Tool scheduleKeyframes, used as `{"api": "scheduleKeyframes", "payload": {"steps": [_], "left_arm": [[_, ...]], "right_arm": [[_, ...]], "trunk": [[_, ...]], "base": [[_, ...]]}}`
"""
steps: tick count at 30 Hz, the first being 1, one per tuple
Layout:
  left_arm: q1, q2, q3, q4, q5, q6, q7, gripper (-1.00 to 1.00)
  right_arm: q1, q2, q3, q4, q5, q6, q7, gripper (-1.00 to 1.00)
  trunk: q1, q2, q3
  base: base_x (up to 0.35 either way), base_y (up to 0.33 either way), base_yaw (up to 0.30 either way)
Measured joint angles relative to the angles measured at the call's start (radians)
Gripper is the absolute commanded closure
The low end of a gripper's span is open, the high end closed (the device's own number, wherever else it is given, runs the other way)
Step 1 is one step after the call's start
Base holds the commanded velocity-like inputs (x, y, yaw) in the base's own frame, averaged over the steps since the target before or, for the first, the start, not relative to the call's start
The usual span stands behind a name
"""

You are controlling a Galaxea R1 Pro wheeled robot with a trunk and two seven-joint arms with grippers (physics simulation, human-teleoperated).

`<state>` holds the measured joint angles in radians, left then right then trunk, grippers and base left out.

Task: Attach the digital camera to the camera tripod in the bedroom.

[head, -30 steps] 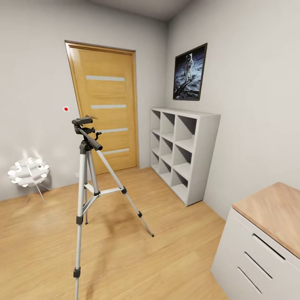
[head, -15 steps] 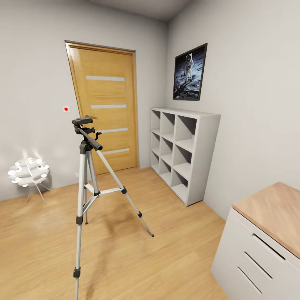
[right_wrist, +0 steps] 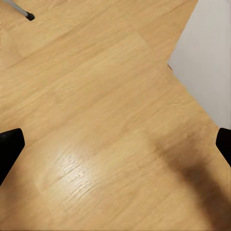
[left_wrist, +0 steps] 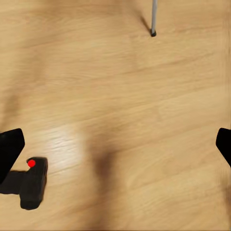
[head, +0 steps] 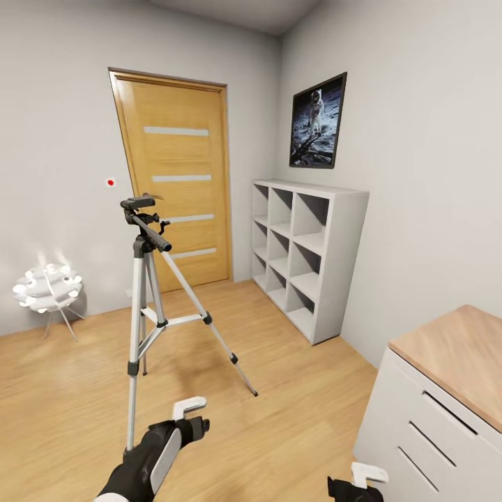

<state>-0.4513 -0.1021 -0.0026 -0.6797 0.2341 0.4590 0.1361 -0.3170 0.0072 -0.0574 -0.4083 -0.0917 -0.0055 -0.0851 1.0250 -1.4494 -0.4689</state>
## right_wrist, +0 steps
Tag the desk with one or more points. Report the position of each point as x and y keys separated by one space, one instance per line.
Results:
x=201 y=60

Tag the camera tripod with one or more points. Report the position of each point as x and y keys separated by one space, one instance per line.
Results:
x=28 y=15

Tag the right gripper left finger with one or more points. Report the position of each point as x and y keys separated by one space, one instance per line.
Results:
x=11 y=145

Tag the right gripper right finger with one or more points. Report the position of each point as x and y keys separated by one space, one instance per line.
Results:
x=223 y=143

